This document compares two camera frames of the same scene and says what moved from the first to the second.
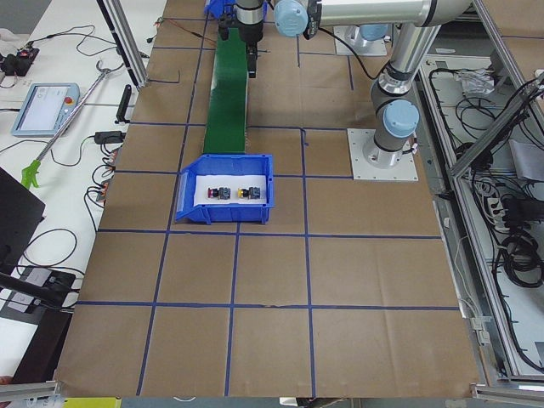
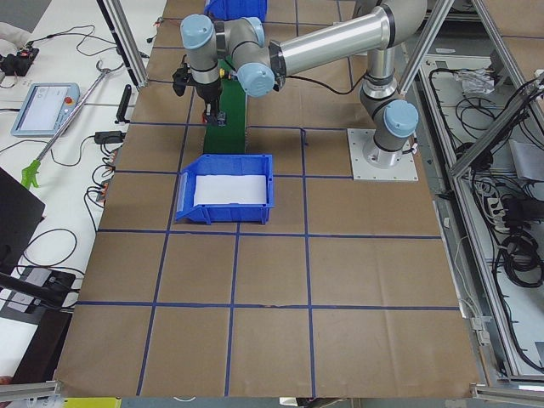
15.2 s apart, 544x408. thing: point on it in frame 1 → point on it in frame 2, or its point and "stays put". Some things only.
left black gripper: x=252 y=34 → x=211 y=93
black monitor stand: x=26 y=291 stays put
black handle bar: x=123 y=106 stays put
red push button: x=223 y=193 → x=218 y=118
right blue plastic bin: x=223 y=8 stays put
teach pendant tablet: x=46 y=109 stays put
